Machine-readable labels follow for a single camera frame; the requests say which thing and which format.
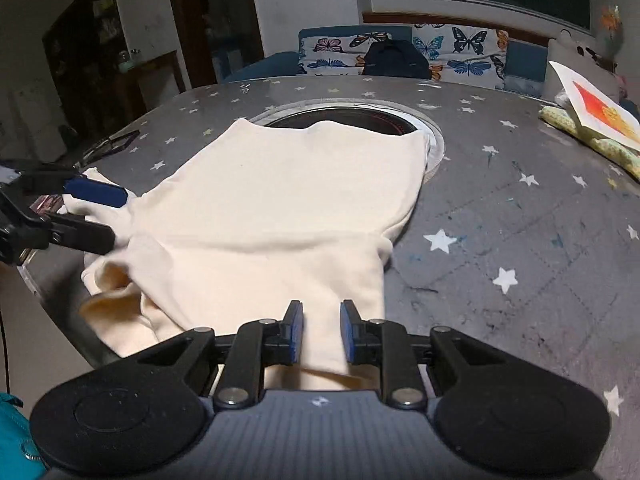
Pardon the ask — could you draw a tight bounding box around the green patterned cushion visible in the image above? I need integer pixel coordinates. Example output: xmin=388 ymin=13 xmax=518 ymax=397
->
xmin=538 ymin=106 xmax=640 ymax=181

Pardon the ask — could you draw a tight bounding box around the grey pillow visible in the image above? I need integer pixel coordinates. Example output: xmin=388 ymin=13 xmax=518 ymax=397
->
xmin=541 ymin=39 xmax=620 ymax=103

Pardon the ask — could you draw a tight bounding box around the blue bench sofa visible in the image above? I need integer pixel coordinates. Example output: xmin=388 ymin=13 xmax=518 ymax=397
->
xmin=224 ymin=24 xmax=548 ymax=96

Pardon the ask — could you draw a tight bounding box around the french fries drawing board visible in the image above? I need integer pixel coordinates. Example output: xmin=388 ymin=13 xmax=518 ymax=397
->
xmin=549 ymin=61 xmax=640 ymax=151

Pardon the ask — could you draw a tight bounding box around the butterfly pattern cushion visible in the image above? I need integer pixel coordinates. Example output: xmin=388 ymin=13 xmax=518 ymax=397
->
xmin=412 ymin=24 xmax=510 ymax=89
xmin=297 ymin=32 xmax=393 ymax=76

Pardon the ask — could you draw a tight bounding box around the orange artificial flower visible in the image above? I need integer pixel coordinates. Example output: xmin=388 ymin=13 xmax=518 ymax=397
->
xmin=599 ymin=6 xmax=625 ymax=61

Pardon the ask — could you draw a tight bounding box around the dark blue backpack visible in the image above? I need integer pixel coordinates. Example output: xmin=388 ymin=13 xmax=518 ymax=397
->
xmin=362 ymin=40 xmax=432 ymax=79

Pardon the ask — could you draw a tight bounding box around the cream white sweater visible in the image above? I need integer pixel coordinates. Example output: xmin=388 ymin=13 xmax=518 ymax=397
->
xmin=64 ymin=119 xmax=430 ymax=390

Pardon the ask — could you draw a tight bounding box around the teal jacket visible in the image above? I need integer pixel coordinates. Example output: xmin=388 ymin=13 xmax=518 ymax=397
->
xmin=0 ymin=392 xmax=46 ymax=480

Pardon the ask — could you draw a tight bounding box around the grey star pattern tablecloth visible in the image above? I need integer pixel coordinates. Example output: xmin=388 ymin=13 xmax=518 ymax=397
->
xmin=19 ymin=74 xmax=640 ymax=480

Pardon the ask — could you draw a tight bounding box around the round induction cooktop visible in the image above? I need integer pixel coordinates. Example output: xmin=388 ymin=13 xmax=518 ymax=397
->
xmin=250 ymin=99 xmax=445 ymax=183

